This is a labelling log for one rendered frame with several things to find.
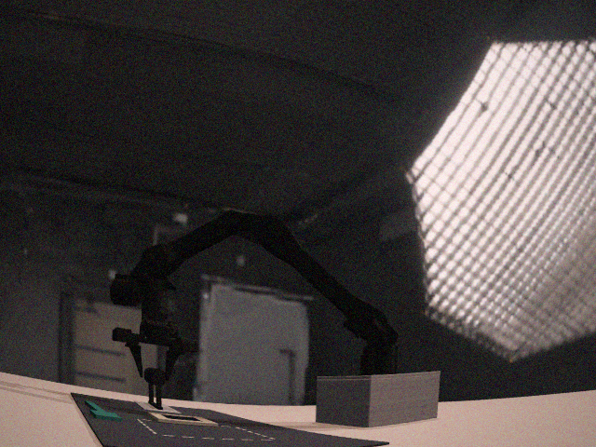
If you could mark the beige square tile with black centre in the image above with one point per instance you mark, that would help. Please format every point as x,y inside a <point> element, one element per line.
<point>181,419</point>

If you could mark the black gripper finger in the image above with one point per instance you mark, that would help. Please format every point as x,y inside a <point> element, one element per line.
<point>170,360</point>
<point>136,352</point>

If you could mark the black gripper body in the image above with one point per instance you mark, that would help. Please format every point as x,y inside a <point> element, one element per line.
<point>155,313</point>

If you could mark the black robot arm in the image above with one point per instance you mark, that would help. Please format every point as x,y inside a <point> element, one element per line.
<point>380,356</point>

